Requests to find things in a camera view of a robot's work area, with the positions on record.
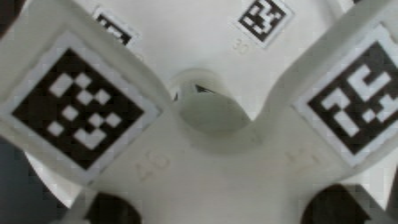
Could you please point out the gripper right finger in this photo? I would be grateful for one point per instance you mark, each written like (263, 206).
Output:
(333, 208)

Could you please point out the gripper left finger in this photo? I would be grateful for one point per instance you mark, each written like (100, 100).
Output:
(111, 210)

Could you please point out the white cross-shaped table base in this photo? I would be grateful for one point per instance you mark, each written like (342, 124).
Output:
(198, 178)

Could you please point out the white cylindrical table leg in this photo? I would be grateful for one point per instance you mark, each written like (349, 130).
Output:
(210, 106)

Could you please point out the white round table top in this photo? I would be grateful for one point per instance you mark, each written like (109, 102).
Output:
(127, 51)

